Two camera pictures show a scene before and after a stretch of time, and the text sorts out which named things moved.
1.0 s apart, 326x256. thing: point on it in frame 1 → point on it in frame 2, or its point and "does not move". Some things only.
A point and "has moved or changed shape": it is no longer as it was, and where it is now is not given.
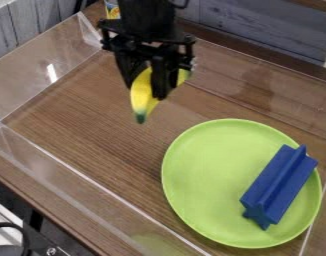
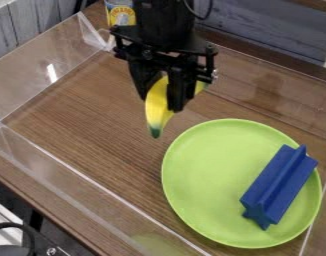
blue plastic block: x=270 y=195 does not move
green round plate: x=210 y=169 does not move
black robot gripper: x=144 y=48 → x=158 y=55
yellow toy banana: x=140 y=91 has moved or changed shape
